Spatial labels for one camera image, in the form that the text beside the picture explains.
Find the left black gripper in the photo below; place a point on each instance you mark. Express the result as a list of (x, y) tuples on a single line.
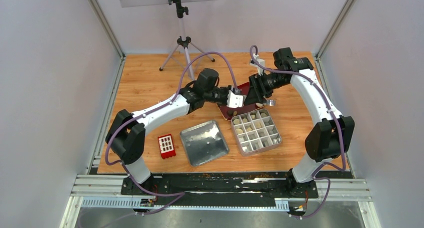
[(226, 89)]

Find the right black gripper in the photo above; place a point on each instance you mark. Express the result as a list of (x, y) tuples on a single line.
[(257, 91)]

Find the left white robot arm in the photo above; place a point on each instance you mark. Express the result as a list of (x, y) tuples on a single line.
[(127, 134)]

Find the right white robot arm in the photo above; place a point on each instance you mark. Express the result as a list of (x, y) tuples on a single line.
[(332, 131)]

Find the red lacquer tray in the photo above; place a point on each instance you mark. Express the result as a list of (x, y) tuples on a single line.
[(229, 113)]

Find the silver compartment tin box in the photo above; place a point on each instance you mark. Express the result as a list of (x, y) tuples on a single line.
[(255, 134)]

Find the silver tin lid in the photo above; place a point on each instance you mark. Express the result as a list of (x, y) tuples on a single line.
[(203, 143)]

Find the red small box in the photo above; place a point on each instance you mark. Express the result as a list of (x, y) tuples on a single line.
[(166, 146)]

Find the grey tripod stand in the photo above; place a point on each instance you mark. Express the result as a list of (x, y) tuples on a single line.
[(183, 40)]

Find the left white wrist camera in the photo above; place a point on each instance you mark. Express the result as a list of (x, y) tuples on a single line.
[(235, 99)]

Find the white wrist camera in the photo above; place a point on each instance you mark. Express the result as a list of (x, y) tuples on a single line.
[(235, 99), (259, 64)]

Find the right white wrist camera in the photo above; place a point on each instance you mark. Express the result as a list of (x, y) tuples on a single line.
[(259, 64)]

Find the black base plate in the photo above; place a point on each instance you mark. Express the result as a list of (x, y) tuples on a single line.
[(246, 189)]

